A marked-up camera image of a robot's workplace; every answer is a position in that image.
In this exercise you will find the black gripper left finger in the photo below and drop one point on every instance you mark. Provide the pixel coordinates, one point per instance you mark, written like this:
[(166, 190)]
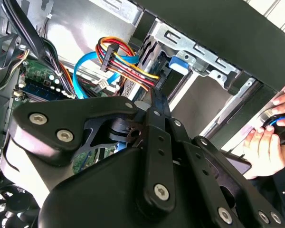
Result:
[(90, 107)]

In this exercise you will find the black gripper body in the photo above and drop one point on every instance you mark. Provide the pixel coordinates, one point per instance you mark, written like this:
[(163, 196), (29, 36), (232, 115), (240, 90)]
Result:
[(97, 197)]

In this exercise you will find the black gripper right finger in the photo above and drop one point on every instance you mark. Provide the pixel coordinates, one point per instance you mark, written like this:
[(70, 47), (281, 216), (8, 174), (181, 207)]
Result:
[(202, 164)]

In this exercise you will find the smartphone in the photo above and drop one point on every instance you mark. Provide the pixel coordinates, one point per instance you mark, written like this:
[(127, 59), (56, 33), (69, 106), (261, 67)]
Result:
[(240, 164)]

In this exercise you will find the hard disk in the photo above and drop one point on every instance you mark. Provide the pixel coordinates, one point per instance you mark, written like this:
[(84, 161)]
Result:
[(178, 64)]

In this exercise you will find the person's left hand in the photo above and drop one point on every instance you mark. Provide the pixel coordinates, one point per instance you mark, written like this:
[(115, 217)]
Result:
[(263, 154)]

